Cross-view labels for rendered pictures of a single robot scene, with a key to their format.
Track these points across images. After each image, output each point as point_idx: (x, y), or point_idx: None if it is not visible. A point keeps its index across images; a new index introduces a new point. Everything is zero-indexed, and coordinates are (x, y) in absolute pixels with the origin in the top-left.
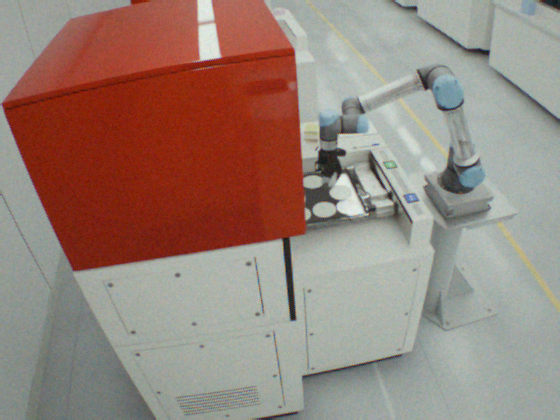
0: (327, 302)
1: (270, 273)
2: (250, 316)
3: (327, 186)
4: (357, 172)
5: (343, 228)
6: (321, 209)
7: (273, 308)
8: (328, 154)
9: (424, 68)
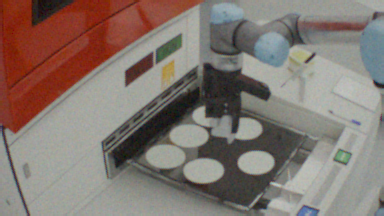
0: None
1: (1, 161)
2: (4, 199)
3: (252, 145)
4: (315, 149)
5: (215, 211)
6: (200, 168)
7: (17, 208)
8: (215, 75)
9: (383, 12)
